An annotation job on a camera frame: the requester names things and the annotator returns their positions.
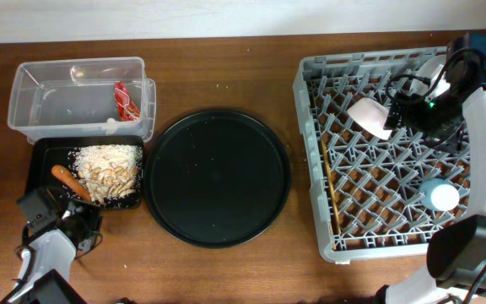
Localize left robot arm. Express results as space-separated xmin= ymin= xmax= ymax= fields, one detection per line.
xmin=1 ymin=202 xmax=102 ymax=303

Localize round black tray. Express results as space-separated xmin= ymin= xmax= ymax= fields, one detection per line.
xmin=143 ymin=109 xmax=291 ymax=249

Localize wooden chopstick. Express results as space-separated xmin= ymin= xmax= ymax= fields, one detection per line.
xmin=327 ymin=177 xmax=342 ymax=236
xmin=320 ymin=138 xmax=341 ymax=236

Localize spilled rice and nuts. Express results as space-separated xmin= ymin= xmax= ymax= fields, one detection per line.
xmin=67 ymin=144 xmax=143 ymax=209

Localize light blue cup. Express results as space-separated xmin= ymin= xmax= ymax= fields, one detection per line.
xmin=419 ymin=178 xmax=460 ymax=211

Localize white bowl with food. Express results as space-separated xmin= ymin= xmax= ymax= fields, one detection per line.
xmin=347 ymin=98 xmax=392 ymax=140

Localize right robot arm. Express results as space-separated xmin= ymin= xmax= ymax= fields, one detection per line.
xmin=375 ymin=33 xmax=486 ymax=303

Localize red snack wrapper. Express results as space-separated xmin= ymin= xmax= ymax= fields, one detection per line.
xmin=114 ymin=81 xmax=141 ymax=122

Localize orange carrot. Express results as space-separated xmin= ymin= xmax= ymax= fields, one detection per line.
xmin=51 ymin=165 xmax=91 ymax=201

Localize black rectangular tray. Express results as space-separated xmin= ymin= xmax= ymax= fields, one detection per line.
xmin=25 ymin=135 xmax=143 ymax=209

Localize grey plate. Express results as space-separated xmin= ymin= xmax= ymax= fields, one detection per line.
xmin=409 ymin=55 xmax=451 ymax=100

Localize clear plastic bin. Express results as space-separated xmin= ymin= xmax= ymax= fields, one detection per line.
xmin=8 ymin=57 xmax=156 ymax=143

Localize grey dishwasher rack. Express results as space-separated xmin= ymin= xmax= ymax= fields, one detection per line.
xmin=293 ymin=47 xmax=471 ymax=263

